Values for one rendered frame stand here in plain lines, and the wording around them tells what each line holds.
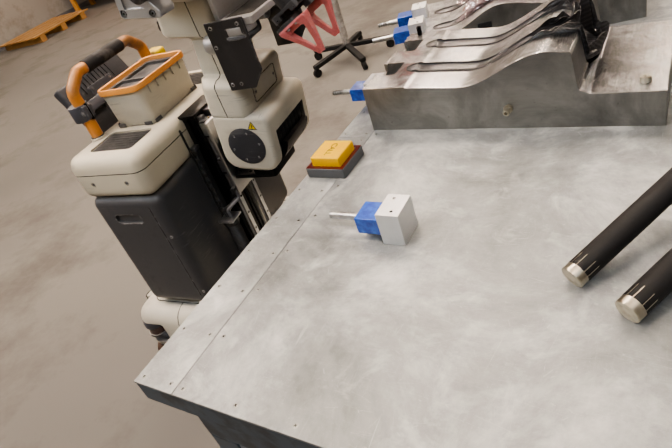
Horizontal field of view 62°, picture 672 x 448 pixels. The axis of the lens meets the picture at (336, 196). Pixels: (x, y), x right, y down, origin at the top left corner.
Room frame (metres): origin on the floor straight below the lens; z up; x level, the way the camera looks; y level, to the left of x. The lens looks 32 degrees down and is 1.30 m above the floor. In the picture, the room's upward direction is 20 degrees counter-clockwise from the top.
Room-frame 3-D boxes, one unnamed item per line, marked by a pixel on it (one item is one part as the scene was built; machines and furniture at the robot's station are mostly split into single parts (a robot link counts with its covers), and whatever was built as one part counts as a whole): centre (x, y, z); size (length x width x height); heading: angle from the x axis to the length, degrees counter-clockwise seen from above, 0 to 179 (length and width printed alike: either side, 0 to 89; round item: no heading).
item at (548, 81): (0.93, -0.39, 0.87); 0.50 x 0.26 x 0.14; 51
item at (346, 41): (3.70, -0.43, 0.36); 0.60 x 0.57 x 0.72; 62
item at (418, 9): (1.40, -0.32, 0.85); 0.13 x 0.05 x 0.05; 68
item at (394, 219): (0.67, -0.03, 0.83); 0.13 x 0.05 x 0.05; 51
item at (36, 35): (9.55, 3.41, 0.06); 1.25 x 0.86 x 0.11; 148
